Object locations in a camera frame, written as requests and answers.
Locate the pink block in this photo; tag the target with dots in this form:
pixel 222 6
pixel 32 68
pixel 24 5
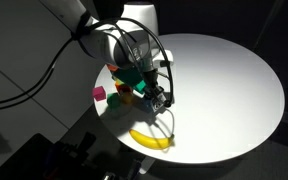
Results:
pixel 99 93

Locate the orange cube with red circle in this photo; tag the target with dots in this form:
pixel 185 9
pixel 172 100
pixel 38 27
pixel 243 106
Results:
pixel 122 87

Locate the plain orange cube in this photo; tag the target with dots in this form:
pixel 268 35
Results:
pixel 112 68

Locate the black spring clamp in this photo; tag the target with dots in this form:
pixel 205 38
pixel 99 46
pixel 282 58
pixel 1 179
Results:
pixel 88 140

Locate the white table base legs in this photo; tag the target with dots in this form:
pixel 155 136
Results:
pixel 146 165

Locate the yellow banana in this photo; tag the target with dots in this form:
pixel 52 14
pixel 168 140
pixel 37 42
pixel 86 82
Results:
pixel 149 141

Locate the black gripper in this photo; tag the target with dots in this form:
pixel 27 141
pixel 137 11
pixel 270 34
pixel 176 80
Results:
pixel 153 81

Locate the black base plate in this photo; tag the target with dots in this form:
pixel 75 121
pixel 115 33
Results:
pixel 20 160

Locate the small yellow block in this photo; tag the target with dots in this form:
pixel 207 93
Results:
pixel 127 97

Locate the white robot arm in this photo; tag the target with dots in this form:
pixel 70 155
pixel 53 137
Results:
pixel 115 35

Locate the green block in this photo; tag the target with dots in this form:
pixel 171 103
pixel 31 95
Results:
pixel 113 100

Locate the teal camera mount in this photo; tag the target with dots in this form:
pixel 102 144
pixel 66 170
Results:
pixel 130 79

